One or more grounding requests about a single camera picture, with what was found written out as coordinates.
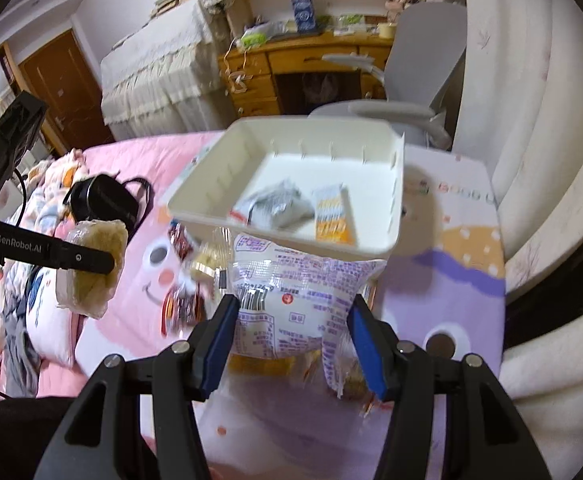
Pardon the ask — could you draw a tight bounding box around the rice cracker clear pack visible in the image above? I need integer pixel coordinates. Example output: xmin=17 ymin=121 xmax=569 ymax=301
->
xmin=55 ymin=220 xmax=128 ymax=318

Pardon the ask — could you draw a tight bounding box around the purple print cracker bag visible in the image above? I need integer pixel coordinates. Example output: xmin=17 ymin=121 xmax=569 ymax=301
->
xmin=228 ymin=233 xmax=386 ymax=393

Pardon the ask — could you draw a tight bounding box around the dark red candy packet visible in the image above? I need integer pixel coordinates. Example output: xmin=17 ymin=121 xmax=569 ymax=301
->
xmin=168 ymin=220 xmax=196 ymax=260

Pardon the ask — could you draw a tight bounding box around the orange oats snack bar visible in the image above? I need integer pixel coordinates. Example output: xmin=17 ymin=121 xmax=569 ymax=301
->
xmin=312 ymin=184 xmax=355 ymax=246

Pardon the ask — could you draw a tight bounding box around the grey white snack bag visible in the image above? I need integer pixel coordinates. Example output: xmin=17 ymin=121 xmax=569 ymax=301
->
xmin=229 ymin=180 xmax=314 ymax=230

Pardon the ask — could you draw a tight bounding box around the red strip snack packet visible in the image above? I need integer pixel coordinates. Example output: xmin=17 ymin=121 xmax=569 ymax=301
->
xmin=160 ymin=285 xmax=207 ymax=336

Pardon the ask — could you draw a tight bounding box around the black leather handbag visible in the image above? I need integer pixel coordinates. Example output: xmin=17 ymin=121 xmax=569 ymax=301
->
xmin=63 ymin=174 xmax=155 ymax=240

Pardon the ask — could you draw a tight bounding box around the pink bed cover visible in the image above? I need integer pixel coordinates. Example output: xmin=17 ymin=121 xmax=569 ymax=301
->
xmin=0 ymin=131 xmax=224 ymax=401

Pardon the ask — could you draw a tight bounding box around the cartoon printed play mat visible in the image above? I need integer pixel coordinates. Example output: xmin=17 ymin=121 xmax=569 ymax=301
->
xmin=70 ymin=134 xmax=507 ymax=480

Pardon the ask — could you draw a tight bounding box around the yellow small snack packet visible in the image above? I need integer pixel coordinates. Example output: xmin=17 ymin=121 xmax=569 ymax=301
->
xmin=190 ymin=244 xmax=228 ymax=282

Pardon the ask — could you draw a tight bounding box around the wooden door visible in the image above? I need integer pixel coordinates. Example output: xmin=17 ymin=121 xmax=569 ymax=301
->
xmin=3 ymin=29 xmax=115 ymax=155

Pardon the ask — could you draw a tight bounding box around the patterned pillow bedding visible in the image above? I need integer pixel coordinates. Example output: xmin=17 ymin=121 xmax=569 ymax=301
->
xmin=0 ymin=150 xmax=89 ymax=398

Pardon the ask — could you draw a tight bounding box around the white plastic storage bin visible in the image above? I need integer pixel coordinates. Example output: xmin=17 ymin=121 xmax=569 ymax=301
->
xmin=167 ymin=117 xmax=405 ymax=261

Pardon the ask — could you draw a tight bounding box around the lace covered furniture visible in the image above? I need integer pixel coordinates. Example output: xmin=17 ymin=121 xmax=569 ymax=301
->
xmin=101 ymin=0 xmax=236 ymax=141

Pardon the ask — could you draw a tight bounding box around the wooden desk with drawers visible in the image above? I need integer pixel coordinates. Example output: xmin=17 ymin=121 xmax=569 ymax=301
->
xmin=218 ymin=32 xmax=393 ymax=118

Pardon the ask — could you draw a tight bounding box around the green tissue pack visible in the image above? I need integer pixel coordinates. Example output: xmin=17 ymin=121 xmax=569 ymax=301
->
xmin=240 ymin=32 xmax=270 ymax=50

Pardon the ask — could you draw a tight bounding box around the white floral curtain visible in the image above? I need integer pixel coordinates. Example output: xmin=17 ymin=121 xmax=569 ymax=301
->
xmin=454 ymin=0 xmax=583 ymax=479

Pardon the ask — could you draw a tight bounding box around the grey office chair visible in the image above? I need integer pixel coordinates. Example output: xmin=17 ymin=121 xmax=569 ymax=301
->
xmin=312 ymin=0 xmax=467 ymax=150

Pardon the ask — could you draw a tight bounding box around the cream mug on desk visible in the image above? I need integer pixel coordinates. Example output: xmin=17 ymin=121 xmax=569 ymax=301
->
xmin=377 ymin=23 xmax=397 ymax=40

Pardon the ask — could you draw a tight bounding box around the blue paper gift bag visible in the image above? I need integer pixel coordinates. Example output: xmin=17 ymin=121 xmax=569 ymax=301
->
xmin=291 ymin=0 xmax=317 ymax=32

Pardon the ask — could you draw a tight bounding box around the white charger cable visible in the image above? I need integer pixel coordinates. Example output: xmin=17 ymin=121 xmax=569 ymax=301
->
xmin=221 ymin=39 xmax=253 ymax=97

